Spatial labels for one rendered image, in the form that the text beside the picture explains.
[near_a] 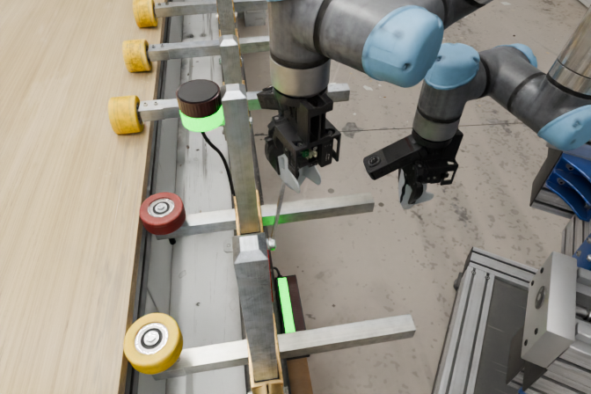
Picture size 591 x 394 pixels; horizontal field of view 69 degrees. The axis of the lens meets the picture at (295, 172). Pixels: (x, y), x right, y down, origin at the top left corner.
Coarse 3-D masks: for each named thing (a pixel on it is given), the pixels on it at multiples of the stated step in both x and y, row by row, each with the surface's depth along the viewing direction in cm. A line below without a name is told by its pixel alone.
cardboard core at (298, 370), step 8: (296, 360) 142; (304, 360) 143; (288, 368) 141; (296, 368) 140; (304, 368) 141; (288, 376) 139; (296, 376) 138; (304, 376) 139; (296, 384) 136; (304, 384) 137; (296, 392) 135; (304, 392) 135; (312, 392) 137
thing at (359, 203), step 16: (272, 208) 86; (288, 208) 86; (304, 208) 86; (320, 208) 86; (336, 208) 86; (352, 208) 87; (368, 208) 88; (192, 224) 83; (208, 224) 83; (224, 224) 84; (272, 224) 87
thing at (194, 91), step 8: (200, 80) 61; (184, 88) 59; (192, 88) 59; (200, 88) 59; (208, 88) 59; (216, 88) 59; (184, 96) 58; (192, 96) 58; (200, 96) 58; (208, 96) 58; (216, 112) 60; (224, 128) 62; (224, 136) 63; (208, 144) 66; (224, 160) 68; (232, 184) 72; (232, 192) 73
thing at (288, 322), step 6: (282, 282) 92; (282, 288) 91; (282, 294) 90; (282, 300) 89; (288, 300) 89; (282, 306) 88; (288, 306) 88; (288, 312) 87; (288, 318) 86; (288, 324) 85; (288, 330) 85; (294, 330) 85
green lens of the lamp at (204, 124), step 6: (222, 108) 61; (180, 114) 60; (216, 114) 60; (222, 114) 61; (186, 120) 60; (192, 120) 59; (198, 120) 59; (204, 120) 59; (210, 120) 60; (216, 120) 60; (222, 120) 62; (186, 126) 61; (192, 126) 60; (198, 126) 60; (204, 126) 60; (210, 126) 60; (216, 126) 61
